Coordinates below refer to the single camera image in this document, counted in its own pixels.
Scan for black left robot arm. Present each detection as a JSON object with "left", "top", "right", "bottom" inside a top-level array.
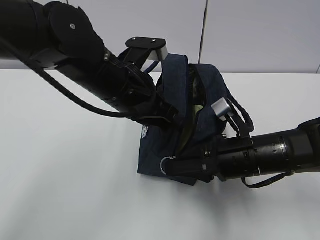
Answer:
[{"left": 0, "top": 0, "right": 182, "bottom": 129}]

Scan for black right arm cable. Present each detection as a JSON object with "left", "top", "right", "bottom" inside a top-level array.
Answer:
[{"left": 241, "top": 169, "right": 295, "bottom": 190}]

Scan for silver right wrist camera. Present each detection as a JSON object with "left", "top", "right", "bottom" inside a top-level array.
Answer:
[{"left": 210, "top": 97, "right": 251, "bottom": 138}]

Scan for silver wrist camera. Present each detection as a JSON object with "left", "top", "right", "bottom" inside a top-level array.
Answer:
[
  {"left": 118, "top": 36, "right": 169, "bottom": 74},
  {"left": 210, "top": 97, "right": 251, "bottom": 138}
]

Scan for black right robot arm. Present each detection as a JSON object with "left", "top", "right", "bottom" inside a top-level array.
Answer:
[{"left": 159, "top": 118, "right": 320, "bottom": 189}]

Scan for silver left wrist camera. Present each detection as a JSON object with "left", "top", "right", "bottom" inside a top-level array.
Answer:
[{"left": 118, "top": 36, "right": 169, "bottom": 74}]

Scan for navy blue lunch bag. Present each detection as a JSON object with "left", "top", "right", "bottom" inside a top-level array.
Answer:
[{"left": 137, "top": 54, "right": 241, "bottom": 186}]

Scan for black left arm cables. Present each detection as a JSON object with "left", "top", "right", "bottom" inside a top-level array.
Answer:
[{"left": 0, "top": 37, "right": 136, "bottom": 118}]

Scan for green lidded glass container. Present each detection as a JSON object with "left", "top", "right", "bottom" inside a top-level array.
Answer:
[{"left": 177, "top": 104, "right": 204, "bottom": 152}]

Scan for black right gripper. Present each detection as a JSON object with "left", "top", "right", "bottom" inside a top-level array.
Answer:
[{"left": 163, "top": 136, "right": 253, "bottom": 183}]

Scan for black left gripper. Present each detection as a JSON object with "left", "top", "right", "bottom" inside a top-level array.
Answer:
[{"left": 127, "top": 72, "right": 179, "bottom": 129}]

